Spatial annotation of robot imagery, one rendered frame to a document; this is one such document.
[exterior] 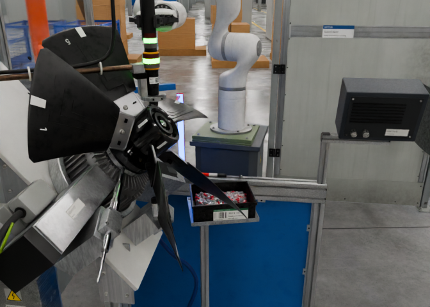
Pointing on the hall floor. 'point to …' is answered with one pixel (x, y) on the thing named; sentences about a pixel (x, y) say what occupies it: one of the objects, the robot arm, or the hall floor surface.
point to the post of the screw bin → (204, 265)
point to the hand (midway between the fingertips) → (148, 20)
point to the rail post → (313, 254)
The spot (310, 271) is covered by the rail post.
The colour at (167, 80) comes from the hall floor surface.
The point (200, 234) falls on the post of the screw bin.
